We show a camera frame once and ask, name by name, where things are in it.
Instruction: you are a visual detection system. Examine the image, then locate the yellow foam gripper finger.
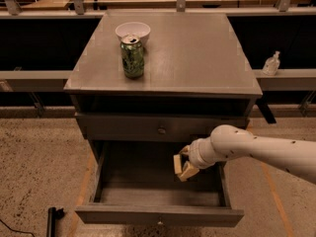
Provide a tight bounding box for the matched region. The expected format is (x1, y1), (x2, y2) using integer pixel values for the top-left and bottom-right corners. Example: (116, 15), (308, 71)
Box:
(178, 161), (199, 182)
(174, 154), (182, 175)

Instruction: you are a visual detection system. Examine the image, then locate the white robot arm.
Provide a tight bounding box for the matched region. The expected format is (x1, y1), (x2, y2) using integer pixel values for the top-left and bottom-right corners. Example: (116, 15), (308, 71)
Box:
(174, 124), (316, 184)

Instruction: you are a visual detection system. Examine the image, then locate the open grey lower drawer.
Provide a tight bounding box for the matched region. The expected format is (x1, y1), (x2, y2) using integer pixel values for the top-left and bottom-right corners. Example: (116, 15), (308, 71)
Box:
(76, 141), (244, 227)

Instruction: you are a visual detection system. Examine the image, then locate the grey wooden drawer cabinet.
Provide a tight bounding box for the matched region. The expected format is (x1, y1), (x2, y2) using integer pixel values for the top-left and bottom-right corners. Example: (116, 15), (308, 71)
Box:
(63, 11), (264, 163)

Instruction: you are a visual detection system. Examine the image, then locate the closed grey upper drawer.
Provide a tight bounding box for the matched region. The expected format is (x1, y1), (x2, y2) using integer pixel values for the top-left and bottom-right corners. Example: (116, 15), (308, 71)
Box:
(76, 113), (249, 142)

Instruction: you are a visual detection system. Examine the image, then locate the green soda can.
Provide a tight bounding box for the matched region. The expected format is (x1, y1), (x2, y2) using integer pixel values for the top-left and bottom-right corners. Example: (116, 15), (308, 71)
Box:
(120, 35), (144, 78)

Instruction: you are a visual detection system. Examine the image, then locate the clear hand sanitizer bottle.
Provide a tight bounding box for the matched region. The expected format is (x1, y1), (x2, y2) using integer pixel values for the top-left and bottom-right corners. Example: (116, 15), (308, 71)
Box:
(262, 51), (280, 76)

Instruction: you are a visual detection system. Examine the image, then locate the white ceramic bowl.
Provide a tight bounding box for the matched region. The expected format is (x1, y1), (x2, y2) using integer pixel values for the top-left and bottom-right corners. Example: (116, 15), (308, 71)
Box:
(116, 22), (151, 45)

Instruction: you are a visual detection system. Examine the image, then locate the black device on floor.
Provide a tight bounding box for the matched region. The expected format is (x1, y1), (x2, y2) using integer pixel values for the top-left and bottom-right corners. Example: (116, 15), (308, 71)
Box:
(46, 207), (64, 237)

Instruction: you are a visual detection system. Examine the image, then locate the grey metal railing frame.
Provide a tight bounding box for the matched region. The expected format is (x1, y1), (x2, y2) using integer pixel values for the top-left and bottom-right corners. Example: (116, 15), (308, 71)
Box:
(0, 0), (315, 120)

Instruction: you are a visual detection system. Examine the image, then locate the black cable on floor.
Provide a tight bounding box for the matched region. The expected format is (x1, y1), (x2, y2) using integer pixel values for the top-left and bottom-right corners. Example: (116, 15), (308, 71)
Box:
(0, 218), (36, 237)

